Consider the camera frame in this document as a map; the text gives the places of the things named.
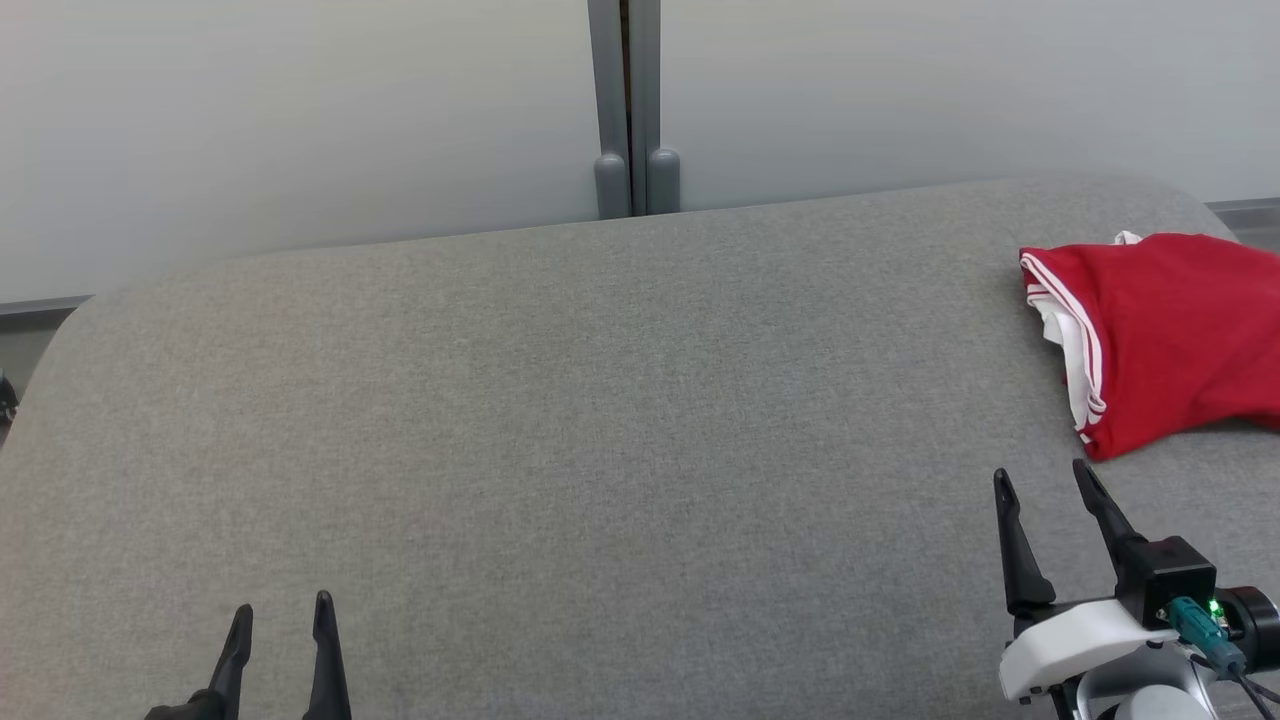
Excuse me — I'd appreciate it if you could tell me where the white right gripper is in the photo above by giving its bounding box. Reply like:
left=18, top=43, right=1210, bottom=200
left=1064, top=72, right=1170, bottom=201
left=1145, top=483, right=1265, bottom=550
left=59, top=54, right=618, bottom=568
left=993, top=459, right=1183, bottom=702

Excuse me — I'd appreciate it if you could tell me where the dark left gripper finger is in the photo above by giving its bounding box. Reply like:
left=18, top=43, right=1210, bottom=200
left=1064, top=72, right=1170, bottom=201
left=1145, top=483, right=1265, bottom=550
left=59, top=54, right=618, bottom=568
left=303, top=590, right=352, bottom=720
left=205, top=604, right=254, bottom=720

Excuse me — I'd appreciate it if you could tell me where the red jersey with white trim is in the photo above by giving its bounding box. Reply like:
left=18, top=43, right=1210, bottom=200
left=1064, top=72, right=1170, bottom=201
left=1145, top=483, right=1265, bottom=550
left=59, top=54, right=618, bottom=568
left=1019, top=231, right=1280, bottom=462

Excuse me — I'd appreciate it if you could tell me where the grey fabric sofa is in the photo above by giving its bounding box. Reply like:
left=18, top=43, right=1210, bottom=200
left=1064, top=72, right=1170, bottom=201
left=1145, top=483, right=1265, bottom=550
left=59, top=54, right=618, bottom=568
left=0, top=178, right=1280, bottom=720

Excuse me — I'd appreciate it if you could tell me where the right cable with teal connector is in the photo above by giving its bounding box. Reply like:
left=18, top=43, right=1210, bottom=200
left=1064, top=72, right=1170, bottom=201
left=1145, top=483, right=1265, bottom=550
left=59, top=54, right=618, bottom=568
left=1158, top=597, right=1280, bottom=706

